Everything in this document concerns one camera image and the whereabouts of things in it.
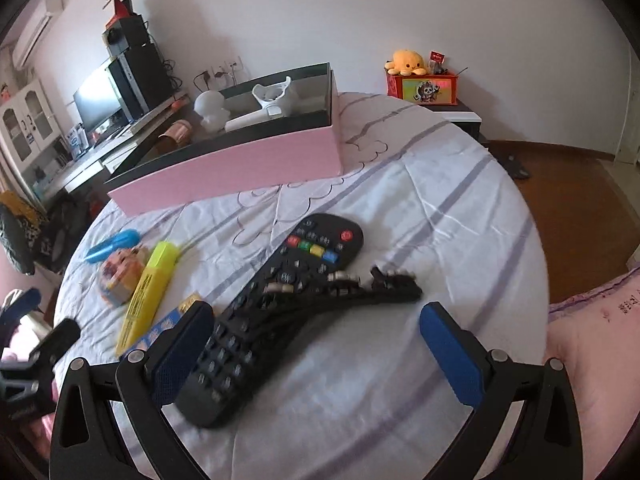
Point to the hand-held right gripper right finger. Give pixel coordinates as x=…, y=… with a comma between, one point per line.
x=450, y=355

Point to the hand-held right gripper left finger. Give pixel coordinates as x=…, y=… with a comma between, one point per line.
x=182, y=355

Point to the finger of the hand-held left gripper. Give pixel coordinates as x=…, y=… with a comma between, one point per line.
x=20, y=307
x=60, y=337

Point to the blue and gold box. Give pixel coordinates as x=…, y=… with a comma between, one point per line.
x=170, y=320

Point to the yellow highlighter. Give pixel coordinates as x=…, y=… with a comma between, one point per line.
x=147, y=290

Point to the black hair clip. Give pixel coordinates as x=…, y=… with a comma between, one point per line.
x=395, y=287

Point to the blue plastic tube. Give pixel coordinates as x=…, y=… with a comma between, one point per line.
x=112, y=245

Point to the black remote control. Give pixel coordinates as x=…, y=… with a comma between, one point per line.
x=310, y=255

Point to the pink box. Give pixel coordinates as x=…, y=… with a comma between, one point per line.
x=240, y=170

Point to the small white box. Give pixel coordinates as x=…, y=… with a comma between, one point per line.
x=250, y=121

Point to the white figure lamp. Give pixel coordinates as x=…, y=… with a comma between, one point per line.
x=210, y=107

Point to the dark grey jacket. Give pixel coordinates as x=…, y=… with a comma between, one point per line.
x=12, y=245

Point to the pink block figure toy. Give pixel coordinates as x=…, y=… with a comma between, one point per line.
x=117, y=275

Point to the yellow patterned cloth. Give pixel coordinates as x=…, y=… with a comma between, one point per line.
x=20, y=210

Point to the striped white quilt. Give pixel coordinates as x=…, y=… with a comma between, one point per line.
x=425, y=210

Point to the person's pink clothing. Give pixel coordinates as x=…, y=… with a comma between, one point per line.
x=600, y=350

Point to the white desk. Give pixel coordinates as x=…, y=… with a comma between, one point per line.
x=85, y=160

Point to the blue and white carton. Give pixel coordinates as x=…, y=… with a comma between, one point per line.
x=77, y=142

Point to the white glass-door hutch cabinet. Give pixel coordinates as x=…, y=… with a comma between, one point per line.
x=30, y=110

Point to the black floor scale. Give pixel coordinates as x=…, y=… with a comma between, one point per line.
x=515, y=167

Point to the black computer monitor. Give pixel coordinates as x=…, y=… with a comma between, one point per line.
x=97, y=97

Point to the black-top low cabinet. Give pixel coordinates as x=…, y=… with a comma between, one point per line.
x=457, y=115

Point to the clear bottle with orange cap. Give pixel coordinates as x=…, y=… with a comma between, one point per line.
x=176, y=105

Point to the black computer tower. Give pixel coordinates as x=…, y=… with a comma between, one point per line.
x=142, y=77

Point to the red printed box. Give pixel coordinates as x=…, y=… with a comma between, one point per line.
x=425, y=90

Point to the white air conditioner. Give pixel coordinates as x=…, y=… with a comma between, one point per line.
x=37, y=25

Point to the black speaker box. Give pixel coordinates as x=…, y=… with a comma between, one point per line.
x=130, y=37

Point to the yellow octopus plush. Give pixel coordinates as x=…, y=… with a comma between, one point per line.
x=407, y=62

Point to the small red tag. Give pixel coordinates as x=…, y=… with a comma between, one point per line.
x=437, y=57

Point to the red triangular ornament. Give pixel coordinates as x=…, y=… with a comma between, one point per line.
x=122, y=7

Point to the white wall socket panel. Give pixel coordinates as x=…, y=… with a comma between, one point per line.
x=222, y=67

